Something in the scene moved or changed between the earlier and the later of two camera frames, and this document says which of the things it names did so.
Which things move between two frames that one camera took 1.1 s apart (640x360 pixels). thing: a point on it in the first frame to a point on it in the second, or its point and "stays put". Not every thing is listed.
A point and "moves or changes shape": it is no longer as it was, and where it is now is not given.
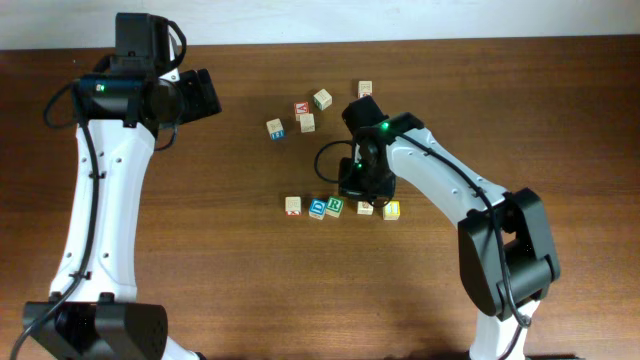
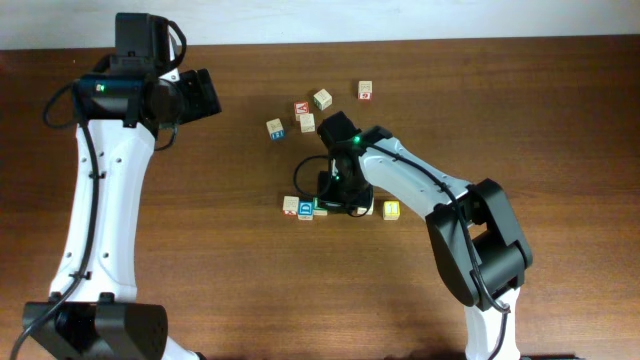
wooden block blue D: [317, 208] moves or changes shape
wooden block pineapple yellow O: [364, 208] stays put
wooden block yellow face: [391, 211] stays put
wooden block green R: [335, 206] moves or changes shape
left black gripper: [203, 92] stays put
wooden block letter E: [293, 205] stays put
